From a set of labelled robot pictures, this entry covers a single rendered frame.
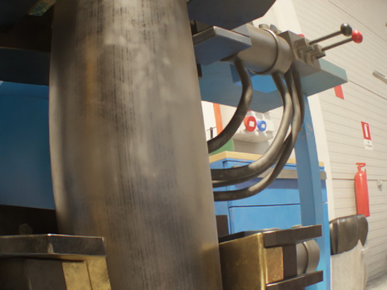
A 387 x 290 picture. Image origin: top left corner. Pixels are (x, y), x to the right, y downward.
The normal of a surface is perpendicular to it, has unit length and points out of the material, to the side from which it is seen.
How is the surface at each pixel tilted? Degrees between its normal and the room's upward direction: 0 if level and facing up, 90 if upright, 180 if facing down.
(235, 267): 90
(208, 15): 180
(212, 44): 180
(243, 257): 90
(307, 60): 90
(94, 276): 90
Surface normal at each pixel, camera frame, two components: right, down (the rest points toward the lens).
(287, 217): 0.67, -0.25
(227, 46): 0.11, 0.97
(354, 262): 0.39, -0.21
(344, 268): 0.11, -0.19
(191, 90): 0.85, -0.21
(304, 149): -0.73, -0.07
